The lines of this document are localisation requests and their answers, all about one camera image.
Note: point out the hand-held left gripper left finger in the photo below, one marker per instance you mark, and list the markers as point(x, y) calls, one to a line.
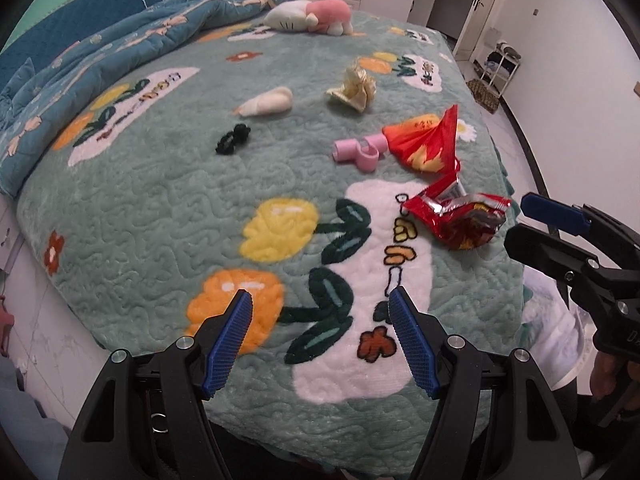
point(227, 345)

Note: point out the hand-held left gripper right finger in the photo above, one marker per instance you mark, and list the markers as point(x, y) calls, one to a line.
point(412, 345)

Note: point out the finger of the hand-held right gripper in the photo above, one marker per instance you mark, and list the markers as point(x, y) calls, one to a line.
point(542, 207)
point(540, 250)

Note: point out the white plastic bag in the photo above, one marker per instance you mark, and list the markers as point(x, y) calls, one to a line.
point(555, 330)

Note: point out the red snack bag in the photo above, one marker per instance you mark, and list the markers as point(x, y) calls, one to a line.
point(460, 215)

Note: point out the person's right hand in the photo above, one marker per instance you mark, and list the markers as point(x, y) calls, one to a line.
point(602, 375)

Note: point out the brown patterned mat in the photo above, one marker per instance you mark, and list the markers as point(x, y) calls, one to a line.
point(482, 96)

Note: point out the red orange snack wrapper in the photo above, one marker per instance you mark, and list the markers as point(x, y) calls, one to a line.
point(425, 140)

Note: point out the white shoe rack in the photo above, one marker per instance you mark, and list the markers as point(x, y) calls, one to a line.
point(502, 70)

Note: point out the grey rolled towel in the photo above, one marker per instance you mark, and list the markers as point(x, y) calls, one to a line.
point(509, 48)

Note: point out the pink plastic hair roller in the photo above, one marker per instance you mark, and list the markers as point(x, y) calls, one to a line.
point(345, 151)

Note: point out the white door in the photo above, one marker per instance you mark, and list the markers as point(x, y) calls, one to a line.
point(475, 10)

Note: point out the light blue cloth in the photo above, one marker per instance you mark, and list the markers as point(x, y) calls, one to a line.
point(25, 410)

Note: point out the pink plastic stool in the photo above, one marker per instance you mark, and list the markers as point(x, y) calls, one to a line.
point(4, 325)

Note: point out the gold crumpled wrapper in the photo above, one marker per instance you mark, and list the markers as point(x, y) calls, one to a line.
point(352, 87)

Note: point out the white nightstand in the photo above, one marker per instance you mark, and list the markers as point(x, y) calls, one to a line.
point(7, 242)

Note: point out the white and pink plush toy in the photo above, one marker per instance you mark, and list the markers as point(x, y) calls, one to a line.
point(300, 15)

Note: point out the blue flower print quilt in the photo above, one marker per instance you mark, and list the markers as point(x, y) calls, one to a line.
point(125, 40)

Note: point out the blue pillow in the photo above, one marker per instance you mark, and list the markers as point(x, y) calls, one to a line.
point(20, 77)

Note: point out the blue quilted headboard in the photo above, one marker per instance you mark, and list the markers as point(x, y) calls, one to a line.
point(100, 5)

